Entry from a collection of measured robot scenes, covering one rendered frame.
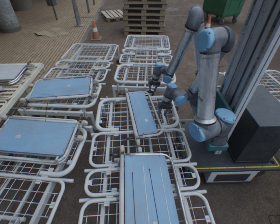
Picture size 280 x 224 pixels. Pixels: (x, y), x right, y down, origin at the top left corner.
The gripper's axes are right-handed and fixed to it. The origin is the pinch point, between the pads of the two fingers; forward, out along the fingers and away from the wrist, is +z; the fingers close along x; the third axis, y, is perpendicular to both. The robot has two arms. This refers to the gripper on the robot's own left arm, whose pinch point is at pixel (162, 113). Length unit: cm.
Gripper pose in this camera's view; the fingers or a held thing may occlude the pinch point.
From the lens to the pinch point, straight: 171.9
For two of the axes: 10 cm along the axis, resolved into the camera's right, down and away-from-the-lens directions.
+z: -1.9, 7.5, 6.3
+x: -9.6, -0.2, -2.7
